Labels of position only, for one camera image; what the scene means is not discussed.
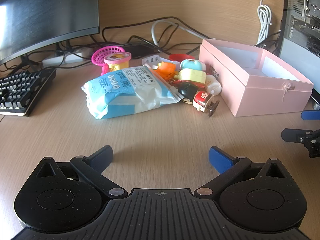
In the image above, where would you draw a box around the white multi-port charger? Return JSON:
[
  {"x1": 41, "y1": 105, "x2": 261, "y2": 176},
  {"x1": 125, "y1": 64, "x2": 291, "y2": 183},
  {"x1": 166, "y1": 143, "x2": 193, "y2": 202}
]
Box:
[{"x1": 142, "y1": 54, "x2": 161, "y2": 69}]

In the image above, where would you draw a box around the black power adapter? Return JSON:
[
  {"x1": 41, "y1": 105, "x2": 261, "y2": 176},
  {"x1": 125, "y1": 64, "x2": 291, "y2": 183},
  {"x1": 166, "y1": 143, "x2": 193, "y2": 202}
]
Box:
[{"x1": 122, "y1": 43, "x2": 161, "y2": 59}]

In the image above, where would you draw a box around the pink cardboard box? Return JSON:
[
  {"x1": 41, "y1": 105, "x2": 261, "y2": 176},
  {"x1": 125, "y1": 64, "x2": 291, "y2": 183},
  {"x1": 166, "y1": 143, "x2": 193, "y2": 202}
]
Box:
[{"x1": 199, "y1": 38, "x2": 314, "y2": 118}]

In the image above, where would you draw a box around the blue white wet wipes packet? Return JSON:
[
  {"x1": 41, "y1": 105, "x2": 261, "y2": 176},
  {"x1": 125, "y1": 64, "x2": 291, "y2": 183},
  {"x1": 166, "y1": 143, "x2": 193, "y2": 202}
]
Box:
[{"x1": 81, "y1": 65, "x2": 185, "y2": 120}]

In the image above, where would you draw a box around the small white bottle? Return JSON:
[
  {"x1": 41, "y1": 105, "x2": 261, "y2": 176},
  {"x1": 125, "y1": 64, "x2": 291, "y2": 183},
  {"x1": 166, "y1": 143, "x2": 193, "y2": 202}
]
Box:
[{"x1": 205, "y1": 75, "x2": 223, "y2": 96}]

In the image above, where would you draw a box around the black cable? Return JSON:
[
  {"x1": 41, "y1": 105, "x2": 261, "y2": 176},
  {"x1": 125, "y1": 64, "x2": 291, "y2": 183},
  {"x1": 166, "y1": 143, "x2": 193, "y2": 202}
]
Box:
[{"x1": 102, "y1": 17, "x2": 216, "y2": 55}]

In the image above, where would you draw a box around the black keyboard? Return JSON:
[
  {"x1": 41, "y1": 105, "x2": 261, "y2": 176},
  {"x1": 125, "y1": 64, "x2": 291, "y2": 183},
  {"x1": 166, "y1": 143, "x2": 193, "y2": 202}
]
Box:
[{"x1": 0, "y1": 68, "x2": 57, "y2": 117}]

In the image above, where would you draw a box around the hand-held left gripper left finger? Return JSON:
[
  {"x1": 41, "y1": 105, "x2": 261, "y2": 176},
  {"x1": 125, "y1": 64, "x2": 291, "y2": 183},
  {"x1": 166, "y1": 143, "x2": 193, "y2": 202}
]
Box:
[{"x1": 35, "y1": 145, "x2": 128, "y2": 200}]

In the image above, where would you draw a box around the yellow tub with pink lid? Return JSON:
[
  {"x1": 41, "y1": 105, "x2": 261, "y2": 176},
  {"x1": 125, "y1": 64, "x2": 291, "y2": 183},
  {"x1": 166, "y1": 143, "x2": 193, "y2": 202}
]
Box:
[{"x1": 103, "y1": 51, "x2": 132, "y2": 74}]

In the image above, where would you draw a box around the pale yellow round toy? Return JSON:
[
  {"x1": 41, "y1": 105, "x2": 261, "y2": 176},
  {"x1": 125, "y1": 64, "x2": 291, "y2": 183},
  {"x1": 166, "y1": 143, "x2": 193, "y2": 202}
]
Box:
[{"x1": 175, "y1": 69, "x2": 208, "y2": 86}]

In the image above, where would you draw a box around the orange plastic toy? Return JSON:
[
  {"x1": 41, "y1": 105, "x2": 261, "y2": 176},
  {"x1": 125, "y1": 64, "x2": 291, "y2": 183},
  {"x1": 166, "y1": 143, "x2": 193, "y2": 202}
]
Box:
[{"x1": 153, "y1": 61, "x2": 181, "y2": 83}]

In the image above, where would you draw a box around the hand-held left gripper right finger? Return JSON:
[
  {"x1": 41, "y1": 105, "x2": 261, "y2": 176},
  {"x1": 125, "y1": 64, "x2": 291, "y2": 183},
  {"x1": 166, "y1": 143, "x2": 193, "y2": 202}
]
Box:
[{"x1": 194, "y1": 146, "x2": 287, "y2": 200}]

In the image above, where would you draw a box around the wooden desktop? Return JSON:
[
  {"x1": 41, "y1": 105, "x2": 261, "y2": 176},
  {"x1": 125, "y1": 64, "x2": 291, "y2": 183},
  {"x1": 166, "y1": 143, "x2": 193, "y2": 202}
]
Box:
[{"x1": 0, "y1": 36, "x2": 320, "y2": 240}]

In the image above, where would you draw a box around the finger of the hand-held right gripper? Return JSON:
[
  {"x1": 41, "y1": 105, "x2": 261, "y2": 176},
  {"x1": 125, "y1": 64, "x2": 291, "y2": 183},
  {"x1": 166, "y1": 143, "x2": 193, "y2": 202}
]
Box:
[
  {"x1": 281, "y1": 128, "x2": 320, "y2": 158},
  {"x1": 301, "y1": 110, "x2": 320, "y2": 121}
]

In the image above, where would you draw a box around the grey white cable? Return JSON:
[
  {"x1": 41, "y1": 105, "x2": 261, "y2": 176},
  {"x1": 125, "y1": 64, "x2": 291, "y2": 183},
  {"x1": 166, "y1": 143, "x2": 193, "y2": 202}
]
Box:
[{"x1": 151, "y1": 20, "x2": 208, "y2": 53}]

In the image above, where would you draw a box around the white power strip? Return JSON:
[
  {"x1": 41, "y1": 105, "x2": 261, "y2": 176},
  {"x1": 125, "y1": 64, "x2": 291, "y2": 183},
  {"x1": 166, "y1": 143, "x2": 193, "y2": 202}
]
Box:
[{"x1": 42, "y1": 47, "x2": 93, "y2": 68}]

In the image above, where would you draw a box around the white coiled cable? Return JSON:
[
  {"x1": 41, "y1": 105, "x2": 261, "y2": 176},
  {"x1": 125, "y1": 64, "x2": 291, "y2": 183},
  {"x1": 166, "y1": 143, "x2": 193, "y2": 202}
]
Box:
[{"x1": 255, "y1": 0, "x2": 273, "y2": 47}]

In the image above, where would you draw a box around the computer tower case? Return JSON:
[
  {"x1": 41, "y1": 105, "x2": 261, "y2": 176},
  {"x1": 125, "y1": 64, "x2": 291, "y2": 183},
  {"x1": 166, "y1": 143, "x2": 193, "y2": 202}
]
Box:
[{"x1": 276, "y1": 0, "x2": 320, "y2": 111}]

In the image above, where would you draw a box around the black-haired red white doll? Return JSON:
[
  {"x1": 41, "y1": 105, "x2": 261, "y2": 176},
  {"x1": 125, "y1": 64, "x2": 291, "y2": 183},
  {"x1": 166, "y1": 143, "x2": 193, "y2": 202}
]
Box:
[{"x1": 178, "y1": 80, "x2": 221, "y2": 118}]

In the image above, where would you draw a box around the black computer monitor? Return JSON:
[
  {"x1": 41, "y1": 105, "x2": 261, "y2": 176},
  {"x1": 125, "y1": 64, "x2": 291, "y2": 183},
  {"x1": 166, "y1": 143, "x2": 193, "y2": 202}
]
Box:
[{"x1": 0, "y1": 0, "x2": 101, "y2": 67}]

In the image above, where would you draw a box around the teal and white toy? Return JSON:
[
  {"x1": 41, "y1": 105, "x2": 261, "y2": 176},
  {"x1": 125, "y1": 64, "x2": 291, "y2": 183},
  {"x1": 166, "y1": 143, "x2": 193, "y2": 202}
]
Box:
[{"x1": 180, "y1": 58, "x2": 207, "y2": 73}]

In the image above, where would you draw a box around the pink toy net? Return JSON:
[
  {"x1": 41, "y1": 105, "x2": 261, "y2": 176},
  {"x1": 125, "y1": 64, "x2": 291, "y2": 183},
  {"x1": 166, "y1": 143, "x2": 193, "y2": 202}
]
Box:
[{"x1": 91, "y1": 46, "x2": 126, "y2": 76}]

